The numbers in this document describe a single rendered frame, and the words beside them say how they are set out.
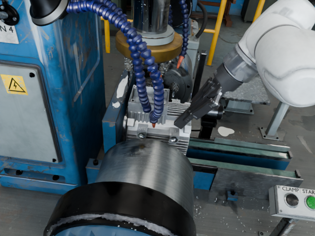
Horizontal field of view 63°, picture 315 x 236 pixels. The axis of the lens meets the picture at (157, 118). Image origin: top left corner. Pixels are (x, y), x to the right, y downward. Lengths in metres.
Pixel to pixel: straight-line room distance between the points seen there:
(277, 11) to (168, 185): 0.43
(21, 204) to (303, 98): 0.88
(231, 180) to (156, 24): 0.59
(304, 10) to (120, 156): 0.50
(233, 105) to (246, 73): 0.77
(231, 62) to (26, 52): 0.47
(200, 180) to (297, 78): 0.61
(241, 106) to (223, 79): 0.77
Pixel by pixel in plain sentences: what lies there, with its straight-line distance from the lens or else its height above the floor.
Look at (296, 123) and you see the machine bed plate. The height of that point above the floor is 0.80.
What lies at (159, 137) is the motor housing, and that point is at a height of 1.05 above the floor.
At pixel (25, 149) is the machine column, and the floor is 1.03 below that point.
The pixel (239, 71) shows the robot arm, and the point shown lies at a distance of 0.65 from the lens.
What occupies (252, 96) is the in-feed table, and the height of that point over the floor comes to 0.92.
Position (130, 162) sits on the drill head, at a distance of 0.58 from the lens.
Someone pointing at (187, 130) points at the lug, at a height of 1.08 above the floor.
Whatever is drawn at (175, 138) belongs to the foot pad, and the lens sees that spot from 0.79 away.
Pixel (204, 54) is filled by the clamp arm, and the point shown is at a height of 1.25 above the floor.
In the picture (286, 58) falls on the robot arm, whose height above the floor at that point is 1.43.
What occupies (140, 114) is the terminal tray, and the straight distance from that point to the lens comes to 0.79.
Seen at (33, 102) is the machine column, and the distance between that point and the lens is 0.70.
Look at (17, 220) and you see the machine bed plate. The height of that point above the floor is 0.80.
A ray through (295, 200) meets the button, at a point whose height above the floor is 1.07.
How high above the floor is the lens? 1.60
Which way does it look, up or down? 39 degrees down
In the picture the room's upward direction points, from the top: 6 degrees clockwise
